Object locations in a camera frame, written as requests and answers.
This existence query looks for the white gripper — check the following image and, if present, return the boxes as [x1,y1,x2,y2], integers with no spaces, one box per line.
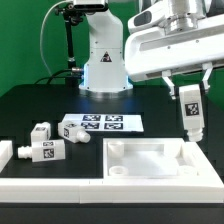
[125,9,224,99]

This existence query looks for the white square tabletop part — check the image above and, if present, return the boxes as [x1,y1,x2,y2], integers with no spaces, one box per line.
[103,138,223,186]

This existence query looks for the black cables at base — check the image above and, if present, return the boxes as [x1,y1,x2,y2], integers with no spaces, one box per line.
[34,67,84,86]

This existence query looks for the white grey cable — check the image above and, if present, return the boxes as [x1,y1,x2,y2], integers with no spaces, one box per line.
[39,0,70,77]

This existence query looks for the black camera stand pole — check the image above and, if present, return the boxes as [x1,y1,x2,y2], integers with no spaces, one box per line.
[54,2,84,88]

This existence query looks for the white paper marker sheet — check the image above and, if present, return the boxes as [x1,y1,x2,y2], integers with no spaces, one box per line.
[63,114,144,132]

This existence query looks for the white U-shaped fence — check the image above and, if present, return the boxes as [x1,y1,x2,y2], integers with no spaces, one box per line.
[0,139,224,204]

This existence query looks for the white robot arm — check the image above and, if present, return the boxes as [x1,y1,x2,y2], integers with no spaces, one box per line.
[73,0,224,95]

